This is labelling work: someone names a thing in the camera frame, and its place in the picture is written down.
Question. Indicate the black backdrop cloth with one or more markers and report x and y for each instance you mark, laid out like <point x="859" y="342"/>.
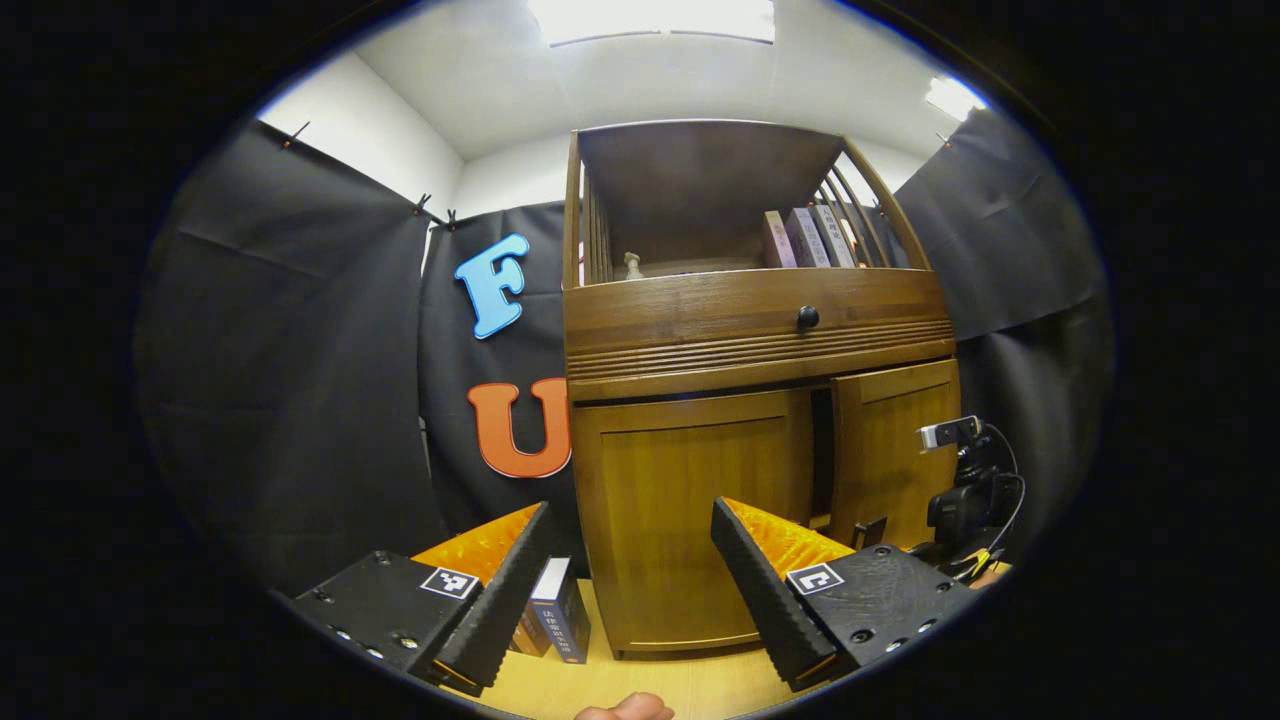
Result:
<point x="280" y="350"/>

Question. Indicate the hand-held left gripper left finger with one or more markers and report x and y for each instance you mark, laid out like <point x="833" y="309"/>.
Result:
<point x="505" y="600"/>

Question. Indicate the small beige pump bottle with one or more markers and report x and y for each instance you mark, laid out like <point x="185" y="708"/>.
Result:
<point x="632" y="268"/>

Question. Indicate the wooden shoe cabinet door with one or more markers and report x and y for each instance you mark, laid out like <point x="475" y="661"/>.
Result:
<point x="890" y="440"/>
<point x="690" y="510"/>

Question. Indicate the small ceiling light panel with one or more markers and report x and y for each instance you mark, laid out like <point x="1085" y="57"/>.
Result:
<point x="955" y="98"/>

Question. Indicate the blue and white book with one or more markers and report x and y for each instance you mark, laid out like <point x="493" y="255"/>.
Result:
<point x="565" y="620"/>

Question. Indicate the purple upright book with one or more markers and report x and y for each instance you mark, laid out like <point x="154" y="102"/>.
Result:
<point x="806" y="240"/>

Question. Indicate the brown book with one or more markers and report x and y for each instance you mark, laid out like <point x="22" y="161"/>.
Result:
<point x="530" y="636"/>

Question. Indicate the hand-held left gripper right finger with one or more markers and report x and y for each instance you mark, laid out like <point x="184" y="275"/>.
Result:
<point x="758" y="590"/>

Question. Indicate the large ceiling light panel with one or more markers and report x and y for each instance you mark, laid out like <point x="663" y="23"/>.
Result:
<point x="650" y="18"/>

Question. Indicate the wooden ribbed drawer front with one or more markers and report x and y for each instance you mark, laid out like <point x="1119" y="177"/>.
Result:
<point x="680" y="320"/>

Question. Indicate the wooden double-door shoe cabinet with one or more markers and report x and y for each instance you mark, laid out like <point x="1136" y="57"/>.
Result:
<point x="700" y="320"/>

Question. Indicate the pinkish upright book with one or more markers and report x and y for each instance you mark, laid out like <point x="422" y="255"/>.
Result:
<point x="778" y="242"/>

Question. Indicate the black round drawer knob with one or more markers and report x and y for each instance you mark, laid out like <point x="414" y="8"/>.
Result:
<point x="807" y="317"/>

